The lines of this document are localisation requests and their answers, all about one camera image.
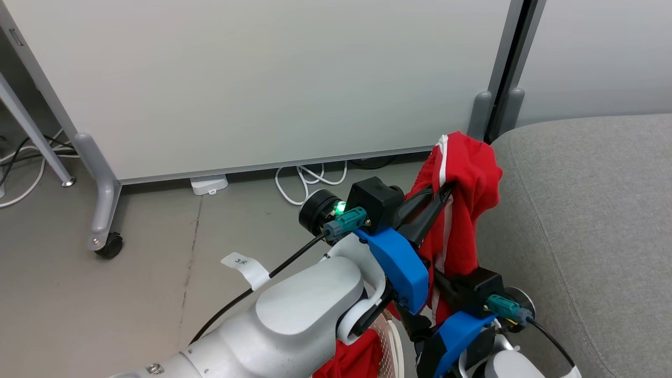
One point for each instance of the red jersey with white trim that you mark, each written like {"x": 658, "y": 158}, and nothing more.
{"x": 472, "y": 168}

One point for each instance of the grey curved partition leg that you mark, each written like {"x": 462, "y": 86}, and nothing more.
{"x": 105, "y": 199}

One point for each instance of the white power adapter box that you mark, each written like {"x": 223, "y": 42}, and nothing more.
{"x": 209, "y": 185}

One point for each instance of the black caster wheel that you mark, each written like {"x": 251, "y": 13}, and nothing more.
{"x": 111, "y": 245}

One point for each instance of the grey partition foot post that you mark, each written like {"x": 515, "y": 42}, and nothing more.
{"x": 480, "y": 115}
{"x": 513, "y": 107}

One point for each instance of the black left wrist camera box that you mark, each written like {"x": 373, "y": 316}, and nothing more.
{"x": 375, "y": 202}

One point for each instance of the grey slanted table leg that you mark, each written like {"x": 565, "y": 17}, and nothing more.
{"x": 31, "y": 131}

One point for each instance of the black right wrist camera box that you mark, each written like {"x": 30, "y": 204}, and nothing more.
{"x": 475, "y": 289}

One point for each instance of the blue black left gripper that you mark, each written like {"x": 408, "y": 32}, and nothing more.
{"x": 401, "y": 268}

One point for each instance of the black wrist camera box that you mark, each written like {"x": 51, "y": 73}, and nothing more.
{"x": 375, "y": 202}
{"x": 475, "y": 289}

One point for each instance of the plain red T-shirt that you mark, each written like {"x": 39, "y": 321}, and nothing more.
{"x": 352, "y": 362}

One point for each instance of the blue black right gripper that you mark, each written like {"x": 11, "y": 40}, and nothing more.
{"x": 462, "y": 331}

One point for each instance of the large white partition panel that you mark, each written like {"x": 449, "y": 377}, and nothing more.
{"x": 262, "y": 79}

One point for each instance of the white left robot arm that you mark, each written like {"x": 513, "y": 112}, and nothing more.
{"x": 294, "y": 320}

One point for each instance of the narrow white partition panel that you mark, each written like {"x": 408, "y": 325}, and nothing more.
{"x": 598, "y": 52}

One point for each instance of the cream perforated laundry basket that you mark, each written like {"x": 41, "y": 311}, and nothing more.
{"x": 391, "y": 346}

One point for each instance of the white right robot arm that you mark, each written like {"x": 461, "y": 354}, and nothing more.
{"x": 512, "y": 367}

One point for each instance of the grey fabric sofa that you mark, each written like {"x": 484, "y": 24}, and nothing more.
{"x": 588, "y": 210}

